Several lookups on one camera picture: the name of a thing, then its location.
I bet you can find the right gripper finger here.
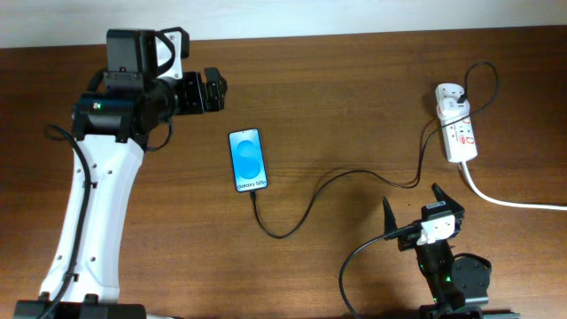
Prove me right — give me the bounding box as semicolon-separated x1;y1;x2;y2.
382;197;398;240
431;183;465;222

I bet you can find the blue screen smartphone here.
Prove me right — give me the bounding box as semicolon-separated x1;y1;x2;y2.
229;128;268;192

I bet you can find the black charging cable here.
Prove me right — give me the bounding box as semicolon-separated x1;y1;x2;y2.
249;60;501;241

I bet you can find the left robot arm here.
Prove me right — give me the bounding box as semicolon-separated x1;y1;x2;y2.
14;27;227;318

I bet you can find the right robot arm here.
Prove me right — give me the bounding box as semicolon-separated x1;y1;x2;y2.
383;183;521;319

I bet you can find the white USB charger plug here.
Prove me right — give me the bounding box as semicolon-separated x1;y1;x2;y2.
437;97;470;121

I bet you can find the white power strip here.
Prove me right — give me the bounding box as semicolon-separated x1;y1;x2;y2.
435;83;478;163

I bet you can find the white power strip cord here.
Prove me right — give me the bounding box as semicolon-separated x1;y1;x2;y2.
458;160;567;212

